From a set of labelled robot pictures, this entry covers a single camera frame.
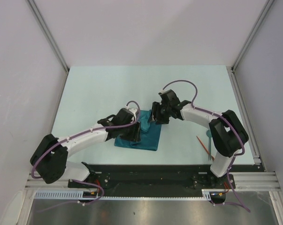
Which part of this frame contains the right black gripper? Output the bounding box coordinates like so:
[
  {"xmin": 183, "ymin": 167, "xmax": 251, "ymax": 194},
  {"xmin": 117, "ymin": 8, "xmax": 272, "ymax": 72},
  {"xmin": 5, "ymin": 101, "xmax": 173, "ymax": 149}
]
[{"xmin": 147, "ymin": 102, "xmax": 171, "ymax": 125}]

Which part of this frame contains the teal satin napkin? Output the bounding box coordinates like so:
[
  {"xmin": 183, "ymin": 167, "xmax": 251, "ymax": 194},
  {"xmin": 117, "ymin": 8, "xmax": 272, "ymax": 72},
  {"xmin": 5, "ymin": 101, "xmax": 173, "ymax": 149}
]
[{"xmin": 114, "ymin": 110, "xmax": 161, "ymax": 151}]

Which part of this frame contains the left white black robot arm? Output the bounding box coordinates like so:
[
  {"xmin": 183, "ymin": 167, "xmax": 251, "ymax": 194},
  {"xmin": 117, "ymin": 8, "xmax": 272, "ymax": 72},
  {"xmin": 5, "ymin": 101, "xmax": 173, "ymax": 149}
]
[{"xmin": 30, "ymin": 107, "xmax": 140, "ymax": 188}]

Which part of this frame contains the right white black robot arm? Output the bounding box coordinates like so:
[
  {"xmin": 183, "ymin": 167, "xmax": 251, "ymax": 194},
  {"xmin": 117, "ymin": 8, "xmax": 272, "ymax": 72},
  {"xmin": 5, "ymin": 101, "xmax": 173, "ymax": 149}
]
[{"xmin": 149, "ymin": 90, "xmax": 249, "ymax": 188}]

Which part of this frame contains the teal plastic spoon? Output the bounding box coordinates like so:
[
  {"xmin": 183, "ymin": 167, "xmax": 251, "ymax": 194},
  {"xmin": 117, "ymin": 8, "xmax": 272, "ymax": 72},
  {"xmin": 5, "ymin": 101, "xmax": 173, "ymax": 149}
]
[{"xmin": 206, "ymin": 130, "xmax": 213, "ymax": 161}]

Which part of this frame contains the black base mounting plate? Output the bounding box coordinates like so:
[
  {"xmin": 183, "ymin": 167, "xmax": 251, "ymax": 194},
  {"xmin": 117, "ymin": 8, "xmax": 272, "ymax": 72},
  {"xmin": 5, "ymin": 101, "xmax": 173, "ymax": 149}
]
[{"xmin": 67, "ymin": 164, "xmax": 237, "ymax": 199}]

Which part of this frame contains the orange plastic knife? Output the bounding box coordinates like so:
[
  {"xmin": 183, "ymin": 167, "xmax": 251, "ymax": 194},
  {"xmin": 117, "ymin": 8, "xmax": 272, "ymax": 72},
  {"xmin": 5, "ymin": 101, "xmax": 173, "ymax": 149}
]
[{"xmin": 196, "ymin": 136, "xmax": 214, "ymax": 161}]

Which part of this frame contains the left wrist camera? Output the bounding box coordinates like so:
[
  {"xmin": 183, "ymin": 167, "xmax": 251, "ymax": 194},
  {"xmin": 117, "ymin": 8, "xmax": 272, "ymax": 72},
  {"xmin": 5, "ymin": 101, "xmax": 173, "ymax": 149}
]
[{"xmin": 125, "ymin": 106, "xmax": 140, "ymax": 123}]

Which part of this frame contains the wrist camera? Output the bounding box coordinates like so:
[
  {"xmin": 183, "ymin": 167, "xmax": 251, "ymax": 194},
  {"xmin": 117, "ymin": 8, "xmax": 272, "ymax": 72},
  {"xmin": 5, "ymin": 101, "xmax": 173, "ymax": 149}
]
[
  {"xmin": 158, "ymin": 89, "xmax": 173, "ymax": 96},
  {"xmin": 125, "ymin": 106, "xmax": 140, "ymax": 123}
]

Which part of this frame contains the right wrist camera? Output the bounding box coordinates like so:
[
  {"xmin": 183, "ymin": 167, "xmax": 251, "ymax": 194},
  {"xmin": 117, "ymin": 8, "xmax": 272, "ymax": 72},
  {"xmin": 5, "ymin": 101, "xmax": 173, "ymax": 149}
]
[{"xmin": 158, "ymin": 89, "xmax": 173, "ymax": 96}]

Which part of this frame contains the white slotted cable duct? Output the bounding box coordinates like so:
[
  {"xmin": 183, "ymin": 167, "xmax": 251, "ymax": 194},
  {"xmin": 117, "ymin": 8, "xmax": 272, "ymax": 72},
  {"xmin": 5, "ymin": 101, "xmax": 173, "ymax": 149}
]
[{"xmin": 35, "ymin": 189, "xmax": 226, "ymax": 201}]

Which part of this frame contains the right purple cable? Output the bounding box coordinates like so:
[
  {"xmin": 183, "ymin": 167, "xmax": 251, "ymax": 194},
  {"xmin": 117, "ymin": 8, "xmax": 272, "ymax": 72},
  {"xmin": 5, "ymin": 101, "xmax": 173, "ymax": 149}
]
[{"xmin": 160, "ymin": 80, "xmax": 251, "ymax": 214}]

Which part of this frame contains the left aluminium frame post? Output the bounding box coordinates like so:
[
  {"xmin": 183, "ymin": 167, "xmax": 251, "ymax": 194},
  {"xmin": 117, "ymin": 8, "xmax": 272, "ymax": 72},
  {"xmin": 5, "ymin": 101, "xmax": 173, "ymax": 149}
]
[{"xmin": 26, "ymin": 0, "xmax": 69, "ymax": 72}]

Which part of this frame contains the aluminium frame post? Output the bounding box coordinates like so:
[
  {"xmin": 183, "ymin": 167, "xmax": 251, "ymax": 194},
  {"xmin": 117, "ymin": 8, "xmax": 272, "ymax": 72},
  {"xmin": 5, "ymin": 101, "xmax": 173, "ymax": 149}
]
[
  {"xmin": 26, "ymin": 0, "xmax": 69, "ymax": 72},
  {"xmin": 230, "ymin": 0, "xmax": 276, "ymax": 73}
]

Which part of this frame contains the right aluminium frame post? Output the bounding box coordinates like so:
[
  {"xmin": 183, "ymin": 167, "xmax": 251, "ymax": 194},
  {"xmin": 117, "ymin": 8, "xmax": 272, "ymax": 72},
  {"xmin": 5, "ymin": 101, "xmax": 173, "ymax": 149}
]
[{"xmin": 230, "ymin": 0, "xmax": 276, "ymax": 73}]

